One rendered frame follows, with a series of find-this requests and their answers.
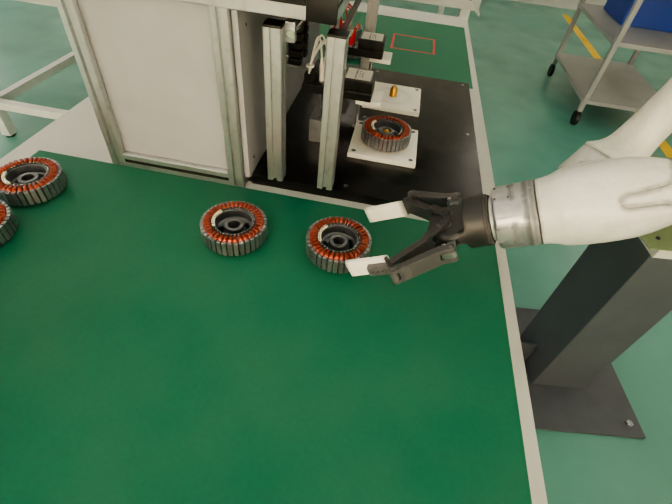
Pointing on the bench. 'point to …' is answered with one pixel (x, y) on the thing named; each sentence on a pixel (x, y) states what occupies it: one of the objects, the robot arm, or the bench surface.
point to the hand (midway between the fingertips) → (364, 239)
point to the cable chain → (298, 47)
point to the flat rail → (354, 16)
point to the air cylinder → (315, 125)
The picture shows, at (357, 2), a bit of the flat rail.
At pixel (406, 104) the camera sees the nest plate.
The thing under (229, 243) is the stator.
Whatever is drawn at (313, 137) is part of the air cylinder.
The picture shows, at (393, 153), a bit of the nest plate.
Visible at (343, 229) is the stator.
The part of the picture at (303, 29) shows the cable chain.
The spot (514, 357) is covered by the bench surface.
